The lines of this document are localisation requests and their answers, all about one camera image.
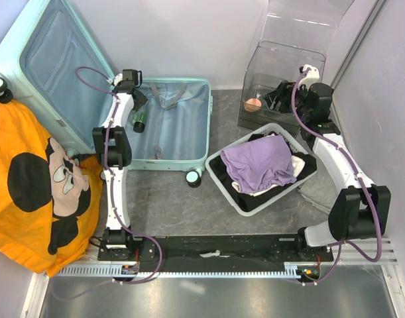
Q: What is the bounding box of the aluminium frame post right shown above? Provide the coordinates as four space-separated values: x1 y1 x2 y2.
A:
325 1 388 89

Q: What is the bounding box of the purple garment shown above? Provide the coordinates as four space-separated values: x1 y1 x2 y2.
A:
220 135 298 194

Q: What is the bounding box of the black garment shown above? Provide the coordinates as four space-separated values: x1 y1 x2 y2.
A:
208 132 317 213

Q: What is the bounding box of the white slotted cable duct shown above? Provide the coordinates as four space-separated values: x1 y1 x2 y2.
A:
58 264 302 279

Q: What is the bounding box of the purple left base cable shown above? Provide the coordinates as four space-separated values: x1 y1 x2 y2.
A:
51 233 164 301

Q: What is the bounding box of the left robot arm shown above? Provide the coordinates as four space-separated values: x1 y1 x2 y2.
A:
92 69 143 262

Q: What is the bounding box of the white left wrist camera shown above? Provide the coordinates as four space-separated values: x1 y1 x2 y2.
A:
107 73 123 86

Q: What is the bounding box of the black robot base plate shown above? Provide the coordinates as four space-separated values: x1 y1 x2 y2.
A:
95 233 335 286

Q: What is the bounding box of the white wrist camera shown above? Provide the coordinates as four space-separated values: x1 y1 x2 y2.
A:
107 73 123 86
298 64 320 89

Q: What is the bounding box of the grey folded cloth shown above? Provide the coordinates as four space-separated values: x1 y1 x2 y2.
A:
298 174 339 215

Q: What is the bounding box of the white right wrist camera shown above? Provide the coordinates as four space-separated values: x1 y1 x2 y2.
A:
298 64 320 89

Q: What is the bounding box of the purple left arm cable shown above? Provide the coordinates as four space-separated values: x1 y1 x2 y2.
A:
75 66 132 238

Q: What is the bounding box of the orange cartoon mouse bag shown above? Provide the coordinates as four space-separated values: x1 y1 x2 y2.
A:
0 101 102 276

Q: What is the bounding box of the light blue hard suitcase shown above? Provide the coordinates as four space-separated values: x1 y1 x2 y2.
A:
0 1 212 172

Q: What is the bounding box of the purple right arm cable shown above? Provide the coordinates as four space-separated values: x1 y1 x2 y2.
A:
290 68 385 262

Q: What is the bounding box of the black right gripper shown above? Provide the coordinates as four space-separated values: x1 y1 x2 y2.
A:
262 80 312 121

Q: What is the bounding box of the green bottle black cap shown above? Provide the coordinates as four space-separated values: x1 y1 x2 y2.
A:
133 112 146 133

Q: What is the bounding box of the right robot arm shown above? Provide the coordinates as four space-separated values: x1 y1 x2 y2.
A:
262 81 391 262

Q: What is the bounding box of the clear smoky plastic container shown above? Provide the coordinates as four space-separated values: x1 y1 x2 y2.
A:
238 1 352 136

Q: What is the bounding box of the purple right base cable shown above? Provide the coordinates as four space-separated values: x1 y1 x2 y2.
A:
296 243 342 288

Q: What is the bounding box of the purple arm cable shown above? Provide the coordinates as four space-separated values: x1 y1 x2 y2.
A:
75 66 132 238
290 68 385 262

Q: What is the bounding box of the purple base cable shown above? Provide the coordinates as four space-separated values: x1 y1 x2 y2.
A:
296 243 342 288
51 233 164 301

